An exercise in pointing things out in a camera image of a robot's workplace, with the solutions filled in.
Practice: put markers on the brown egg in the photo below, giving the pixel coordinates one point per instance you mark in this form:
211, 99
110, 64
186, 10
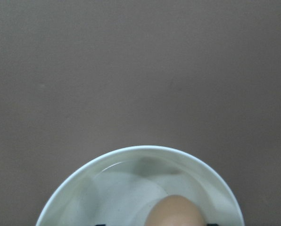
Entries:
175, 210

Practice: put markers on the white ceramic bowl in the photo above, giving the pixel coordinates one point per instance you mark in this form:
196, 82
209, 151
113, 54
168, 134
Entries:
121, 187

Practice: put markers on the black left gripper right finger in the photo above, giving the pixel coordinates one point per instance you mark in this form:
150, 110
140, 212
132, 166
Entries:
213, 224

